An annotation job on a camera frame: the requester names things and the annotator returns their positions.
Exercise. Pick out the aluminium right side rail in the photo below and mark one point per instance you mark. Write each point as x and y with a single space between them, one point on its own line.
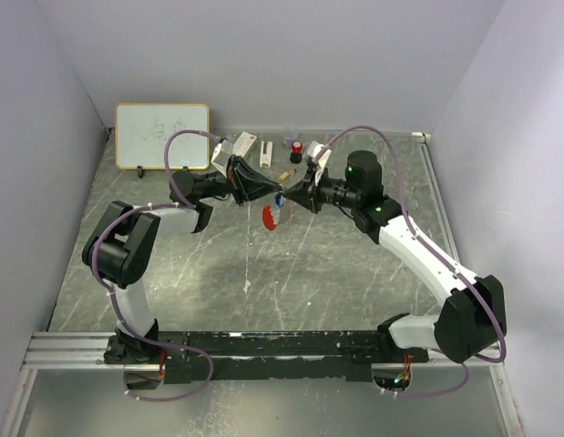
423 195

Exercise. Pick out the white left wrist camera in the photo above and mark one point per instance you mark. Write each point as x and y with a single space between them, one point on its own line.
221 156

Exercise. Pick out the yellow key tag with key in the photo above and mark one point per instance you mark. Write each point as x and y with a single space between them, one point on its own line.
288 174

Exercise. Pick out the white stapler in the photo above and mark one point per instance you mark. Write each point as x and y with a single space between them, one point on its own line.
266 154

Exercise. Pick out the blue key tag with key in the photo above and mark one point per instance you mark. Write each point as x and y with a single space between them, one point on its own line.
279 200

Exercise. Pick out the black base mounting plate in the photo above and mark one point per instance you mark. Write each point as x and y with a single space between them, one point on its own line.
252 356

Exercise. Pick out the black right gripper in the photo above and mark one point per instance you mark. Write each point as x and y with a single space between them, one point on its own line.
307 191

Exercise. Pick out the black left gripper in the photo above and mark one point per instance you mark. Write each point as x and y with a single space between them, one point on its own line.
247 184

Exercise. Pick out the red black stamp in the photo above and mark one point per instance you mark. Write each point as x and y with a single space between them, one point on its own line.
296 152

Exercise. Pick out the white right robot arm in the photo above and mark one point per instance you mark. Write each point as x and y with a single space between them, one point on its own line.
472 315

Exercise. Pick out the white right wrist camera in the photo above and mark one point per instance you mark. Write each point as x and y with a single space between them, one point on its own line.
319 153

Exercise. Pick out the metal key organizer red handle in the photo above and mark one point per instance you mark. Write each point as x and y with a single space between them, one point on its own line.
273 217

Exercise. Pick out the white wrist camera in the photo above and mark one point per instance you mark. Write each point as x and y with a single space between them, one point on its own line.
319 153
221 156

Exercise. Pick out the clear plastic cup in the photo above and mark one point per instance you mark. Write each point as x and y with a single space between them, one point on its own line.
289 135

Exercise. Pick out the green white staples box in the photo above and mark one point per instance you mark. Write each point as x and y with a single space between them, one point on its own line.
244 144

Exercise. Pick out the white board yellow frame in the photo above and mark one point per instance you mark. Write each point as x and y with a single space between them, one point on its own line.
143 129

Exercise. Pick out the aluminium front rail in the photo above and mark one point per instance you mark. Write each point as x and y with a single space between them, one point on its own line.
72 351

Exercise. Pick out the aluminium rail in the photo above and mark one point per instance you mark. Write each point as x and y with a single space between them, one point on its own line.
72 351
423 195

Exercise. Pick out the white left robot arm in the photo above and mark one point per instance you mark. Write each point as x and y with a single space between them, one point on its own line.
119 249

